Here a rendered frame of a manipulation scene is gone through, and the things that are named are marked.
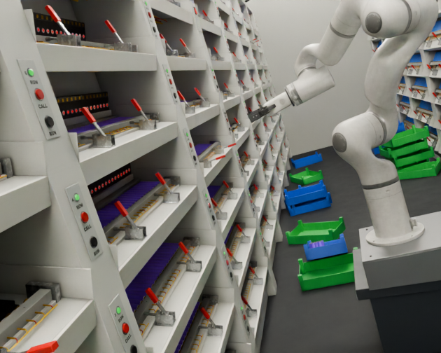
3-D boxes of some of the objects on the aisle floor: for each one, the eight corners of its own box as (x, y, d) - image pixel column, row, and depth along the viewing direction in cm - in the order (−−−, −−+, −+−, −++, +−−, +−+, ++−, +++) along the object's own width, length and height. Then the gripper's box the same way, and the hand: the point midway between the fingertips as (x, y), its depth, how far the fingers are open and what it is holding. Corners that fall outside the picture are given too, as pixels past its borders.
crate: (310, 255, 248) (306, 241, 250) (346, 247, 244) (343, 233, 245) (306, 260, 220) (302, 244, 221) (348, 252, 215) (344, 236, 216)
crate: (346, 228, 271) (342, 216, 270) (334, 242, 255) (330, 230, 254) (302, 231, 289) (298, 219, 288) (288, 244, 274) (285, 232, 272)
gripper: (288, 85, 171) (248, 106, 175) (286, 87, 154) (243, 111, 159) (297, 103, 172) (257, 123, 176) (297, 106, 155) (253, 129, 160)
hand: (253, 116), depth 167 cm, fingers open, 8 cm apart
